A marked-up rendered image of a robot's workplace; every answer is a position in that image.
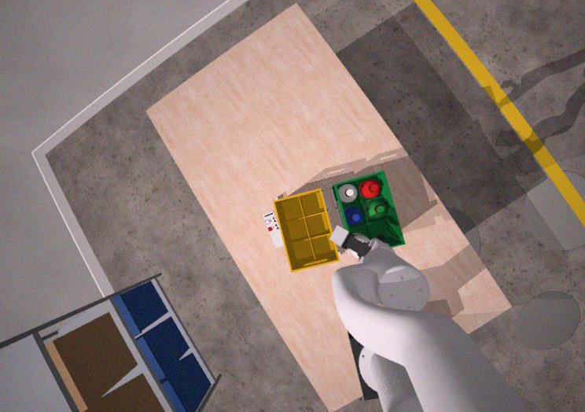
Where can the green crate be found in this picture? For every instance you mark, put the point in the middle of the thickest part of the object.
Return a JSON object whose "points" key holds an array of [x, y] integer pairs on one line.
{"points": [[389, 227]]}

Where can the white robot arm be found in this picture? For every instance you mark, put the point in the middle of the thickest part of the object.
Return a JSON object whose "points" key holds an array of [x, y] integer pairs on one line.
{"points": [[422, 352]]}

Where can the white bottle with brown label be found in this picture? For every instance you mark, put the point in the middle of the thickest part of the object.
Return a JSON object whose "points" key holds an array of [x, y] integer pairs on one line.
{"points": [[361, 238]]}

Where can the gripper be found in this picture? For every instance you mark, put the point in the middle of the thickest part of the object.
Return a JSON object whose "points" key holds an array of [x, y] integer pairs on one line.
{"points": [[376, 243]]}

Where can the red bottle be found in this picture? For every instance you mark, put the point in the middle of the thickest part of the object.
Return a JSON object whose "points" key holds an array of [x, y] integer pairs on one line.
{"points": [[369, 191]]}

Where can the white paper pick list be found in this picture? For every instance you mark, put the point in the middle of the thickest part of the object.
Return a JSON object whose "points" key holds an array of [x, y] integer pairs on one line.
{"points": [[274, 230]]}

